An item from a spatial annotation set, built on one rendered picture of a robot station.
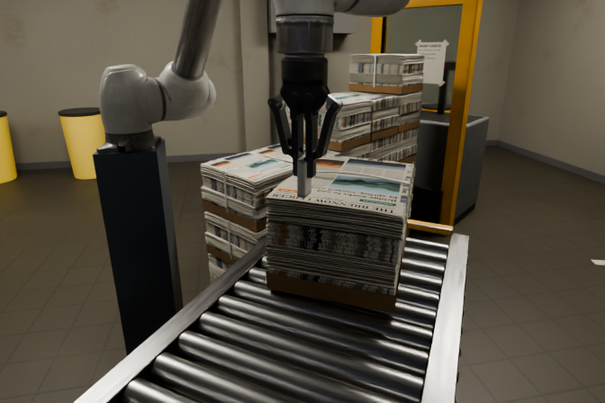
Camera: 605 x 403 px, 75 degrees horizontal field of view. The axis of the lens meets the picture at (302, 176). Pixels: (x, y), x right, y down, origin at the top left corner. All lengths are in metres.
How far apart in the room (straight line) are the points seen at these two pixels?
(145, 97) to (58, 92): 3.78
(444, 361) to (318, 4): 0.64
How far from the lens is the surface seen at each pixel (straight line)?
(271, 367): 0.77
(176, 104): 1.46
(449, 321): 0.90
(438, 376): 0.78
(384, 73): 2.48
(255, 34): 4.75
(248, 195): 1.62
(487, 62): 5.94
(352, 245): 0.82
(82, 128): 4.58
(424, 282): 1.02
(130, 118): 1.42
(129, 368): 0.82
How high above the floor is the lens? 1.33
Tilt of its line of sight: 18 degrees down
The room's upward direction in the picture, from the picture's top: straight up
